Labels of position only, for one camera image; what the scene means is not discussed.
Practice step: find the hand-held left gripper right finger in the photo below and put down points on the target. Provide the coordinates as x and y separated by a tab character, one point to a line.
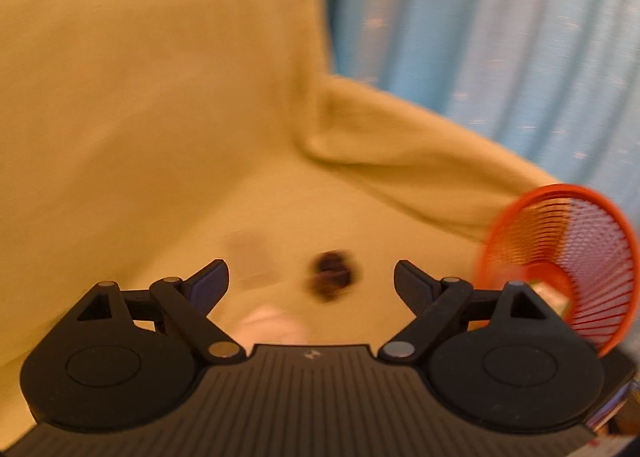
412	285

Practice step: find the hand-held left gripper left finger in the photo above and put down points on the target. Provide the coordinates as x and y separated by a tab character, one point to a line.
210	283

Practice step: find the clear plastic cup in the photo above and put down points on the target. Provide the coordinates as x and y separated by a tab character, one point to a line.
252	259

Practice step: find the red mesh basket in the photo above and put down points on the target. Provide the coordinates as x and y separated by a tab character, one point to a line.
595	257

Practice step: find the yellow sofa blanket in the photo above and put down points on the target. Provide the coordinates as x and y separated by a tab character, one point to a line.
175	137

